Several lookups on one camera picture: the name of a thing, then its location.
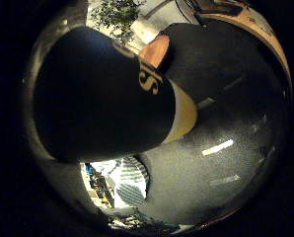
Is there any light wooden desk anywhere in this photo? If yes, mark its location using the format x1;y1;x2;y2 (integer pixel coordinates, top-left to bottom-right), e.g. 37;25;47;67
192;0;293;83

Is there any blue white striped cloth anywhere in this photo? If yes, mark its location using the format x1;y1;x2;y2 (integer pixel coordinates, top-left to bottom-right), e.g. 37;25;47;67
99;156;151;209

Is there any green leafy plant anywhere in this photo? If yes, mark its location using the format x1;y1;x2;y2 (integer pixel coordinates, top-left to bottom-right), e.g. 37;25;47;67
89;0;146;43

